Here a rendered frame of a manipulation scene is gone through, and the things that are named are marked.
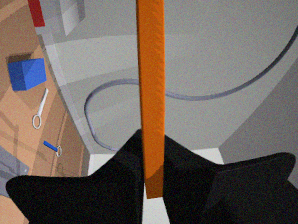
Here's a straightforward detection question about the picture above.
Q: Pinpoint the white handle with loop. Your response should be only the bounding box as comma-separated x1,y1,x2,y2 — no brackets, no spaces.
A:
33,88,48,128

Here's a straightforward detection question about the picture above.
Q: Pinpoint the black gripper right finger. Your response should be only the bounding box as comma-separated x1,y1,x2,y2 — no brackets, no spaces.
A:
162,135,295,224

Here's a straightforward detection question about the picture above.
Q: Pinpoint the orange bar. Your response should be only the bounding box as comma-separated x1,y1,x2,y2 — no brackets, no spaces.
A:
136,0,165,200

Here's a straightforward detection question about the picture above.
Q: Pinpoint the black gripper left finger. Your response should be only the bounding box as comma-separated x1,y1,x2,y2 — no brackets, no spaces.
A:
5,129,145,224

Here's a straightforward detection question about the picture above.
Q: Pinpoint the blue rectangular block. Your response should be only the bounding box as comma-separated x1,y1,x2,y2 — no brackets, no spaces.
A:
8,57,47,91

